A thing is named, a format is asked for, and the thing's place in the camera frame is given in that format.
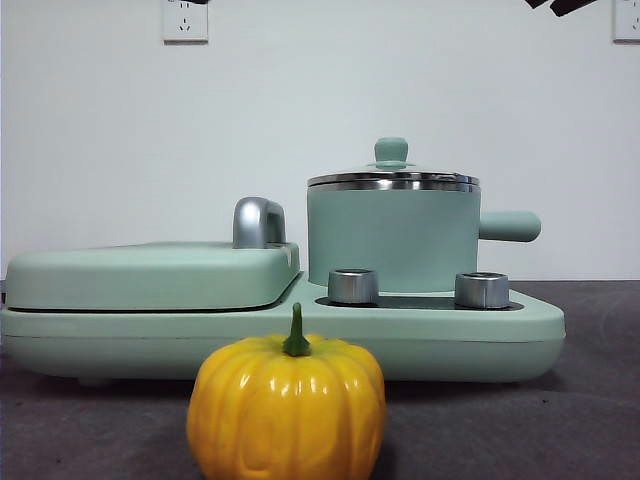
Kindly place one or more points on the white wall socket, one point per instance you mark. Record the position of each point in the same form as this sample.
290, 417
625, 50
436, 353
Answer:
627, 20
185, 25

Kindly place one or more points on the glass lid with green knob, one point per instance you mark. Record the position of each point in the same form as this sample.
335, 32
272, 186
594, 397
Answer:
391, 150

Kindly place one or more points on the silver control knob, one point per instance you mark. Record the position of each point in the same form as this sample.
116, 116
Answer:
481, 291
352, 287

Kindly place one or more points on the mint green steamer pot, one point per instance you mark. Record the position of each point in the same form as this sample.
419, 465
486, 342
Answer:
390, 240

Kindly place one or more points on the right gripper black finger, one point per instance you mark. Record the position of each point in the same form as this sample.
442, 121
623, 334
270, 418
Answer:
536, 3
566, 7

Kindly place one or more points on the yellow pumpkin with green stem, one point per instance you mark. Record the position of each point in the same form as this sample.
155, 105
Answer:
285, 410

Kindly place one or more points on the mint green breakfast machine base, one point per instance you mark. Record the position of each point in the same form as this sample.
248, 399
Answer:
425, 345

